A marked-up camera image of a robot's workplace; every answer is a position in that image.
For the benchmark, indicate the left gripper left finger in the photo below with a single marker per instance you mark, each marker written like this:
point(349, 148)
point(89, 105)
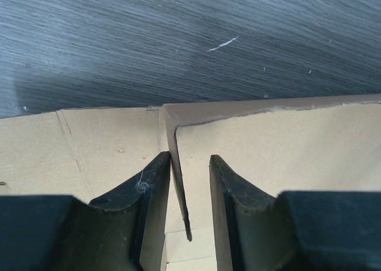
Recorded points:
point(122, 229)

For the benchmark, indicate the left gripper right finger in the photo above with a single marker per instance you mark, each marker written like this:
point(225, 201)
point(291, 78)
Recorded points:
point(296, 230)

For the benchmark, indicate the cardboard box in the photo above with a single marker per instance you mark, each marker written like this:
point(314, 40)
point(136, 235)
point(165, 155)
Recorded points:
point(324, 143)

